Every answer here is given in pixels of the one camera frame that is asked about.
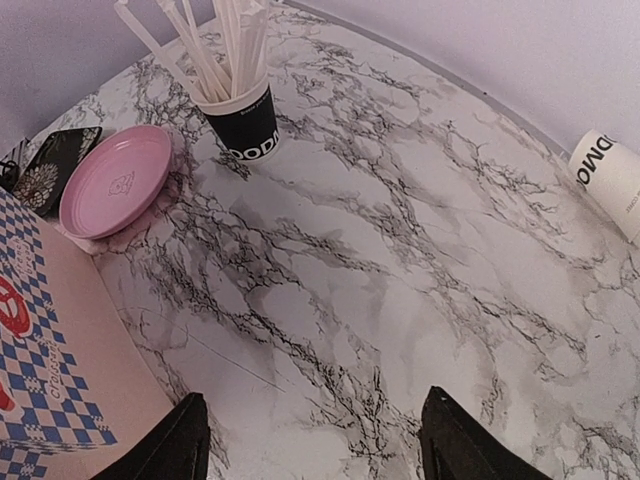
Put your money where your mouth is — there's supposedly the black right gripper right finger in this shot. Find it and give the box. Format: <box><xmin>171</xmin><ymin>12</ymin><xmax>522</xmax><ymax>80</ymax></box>
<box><xmin>420</xmin><ymin>386</ymin><xmax>549</xmax><ymax>480</ymax></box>

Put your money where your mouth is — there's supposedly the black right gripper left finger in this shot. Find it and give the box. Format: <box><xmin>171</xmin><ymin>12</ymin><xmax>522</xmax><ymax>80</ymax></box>
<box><xmin>94</xmin><ymin>393</ymin><xmax>209</xmax><ymax>480</ymax></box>

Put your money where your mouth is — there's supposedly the blue checkered paper bag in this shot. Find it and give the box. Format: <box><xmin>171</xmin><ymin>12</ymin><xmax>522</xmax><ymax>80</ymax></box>
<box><xmin>1</xmin><ymin>193</ymin><xmax>172</xmax><ymax>479</ymax></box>

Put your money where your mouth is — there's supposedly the stack of white paper cups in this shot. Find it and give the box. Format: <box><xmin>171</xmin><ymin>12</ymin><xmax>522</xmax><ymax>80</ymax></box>
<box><xmin>568</xmin><ymin>130</ymin><xmax>639</xmax><ymax>246</ymax></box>

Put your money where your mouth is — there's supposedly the pink round plate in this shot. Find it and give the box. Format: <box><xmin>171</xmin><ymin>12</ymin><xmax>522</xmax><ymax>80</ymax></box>
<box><xmin>59</xmin><ymin>125</ymin><xmax>172</xmax><ymax>239</ymax></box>

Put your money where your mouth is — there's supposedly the black floral square plate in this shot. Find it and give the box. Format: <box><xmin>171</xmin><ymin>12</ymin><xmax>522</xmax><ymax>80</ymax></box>
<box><xmin>12</xmin><ymin>126</ymin><xmax>103</xmax><ymax>217</ymax></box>

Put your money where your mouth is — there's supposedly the black cup holding straws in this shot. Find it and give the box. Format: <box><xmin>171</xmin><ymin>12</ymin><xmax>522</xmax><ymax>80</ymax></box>
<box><xmin>192</xmin><ymin>74</ymin><xmax>280</xmax><ymax>164</ymax></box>

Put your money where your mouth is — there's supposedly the bundle of wrapped white straws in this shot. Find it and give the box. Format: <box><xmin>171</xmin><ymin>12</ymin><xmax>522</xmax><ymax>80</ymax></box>
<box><xmin>114</xmin><ymin>1</ymin><xmax>270</xmax><ymax>103</ymax></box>

